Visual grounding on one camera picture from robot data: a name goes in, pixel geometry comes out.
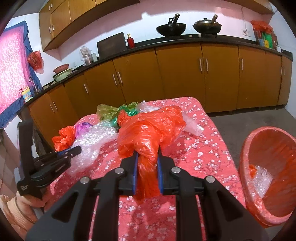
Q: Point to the large red plastic bag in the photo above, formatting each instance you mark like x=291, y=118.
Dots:
x=144, y=133

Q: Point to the left black wok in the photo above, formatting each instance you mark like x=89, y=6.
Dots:
x=172, y=28

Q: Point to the wrapped jar on counter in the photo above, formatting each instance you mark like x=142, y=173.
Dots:
x=86, y=56

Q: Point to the left hand orange glove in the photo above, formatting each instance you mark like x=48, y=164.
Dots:
x=19, y=210

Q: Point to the clear plastic bag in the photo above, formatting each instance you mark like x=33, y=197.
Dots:
x=191, y=125

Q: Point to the small red plastic bag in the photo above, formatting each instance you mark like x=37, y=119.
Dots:
x=65, y=139

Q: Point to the olive green plastic bag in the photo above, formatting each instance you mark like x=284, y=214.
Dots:
x=110, y=113

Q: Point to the red floral table cloth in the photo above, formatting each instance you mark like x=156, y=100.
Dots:
x=155, y=218

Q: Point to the black countertop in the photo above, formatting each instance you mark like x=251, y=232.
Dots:
x=161, y=46

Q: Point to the red bottle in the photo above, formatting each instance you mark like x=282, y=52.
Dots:
x=130, y=41

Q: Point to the wooden cabinets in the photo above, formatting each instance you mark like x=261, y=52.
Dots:
x=173, y=78
x=70, y=24

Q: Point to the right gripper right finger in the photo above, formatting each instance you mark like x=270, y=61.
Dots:
x=205, y=209

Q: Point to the hanging red plastic bag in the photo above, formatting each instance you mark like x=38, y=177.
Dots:
x=36, y=61

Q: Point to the upper wooden cabinets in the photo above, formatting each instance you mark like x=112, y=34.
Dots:
x=70, y=24

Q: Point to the red bag covered items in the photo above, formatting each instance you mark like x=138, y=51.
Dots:
x=264, y=34

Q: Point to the purple plastic bag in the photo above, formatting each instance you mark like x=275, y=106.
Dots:
x=82, y=128

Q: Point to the lower wooden cabinets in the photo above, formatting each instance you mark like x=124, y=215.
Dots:
x=173, y=78

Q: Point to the red lined trash basket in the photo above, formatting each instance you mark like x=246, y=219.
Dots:
x=267, y=174

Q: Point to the clear bubble wrap sheet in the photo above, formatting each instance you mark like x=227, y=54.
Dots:
x=91, y=141

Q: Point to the right black wok with lid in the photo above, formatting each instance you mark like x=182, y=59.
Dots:
x=208, y=26

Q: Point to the white cup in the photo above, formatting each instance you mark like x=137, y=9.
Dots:
x=279, y=49

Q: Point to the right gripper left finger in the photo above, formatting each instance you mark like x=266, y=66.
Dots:
x=90, y=209

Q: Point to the dark cutting board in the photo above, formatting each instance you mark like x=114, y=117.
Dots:
x=111, y=45

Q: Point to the stacked basins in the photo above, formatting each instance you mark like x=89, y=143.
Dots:
x=61, y=72

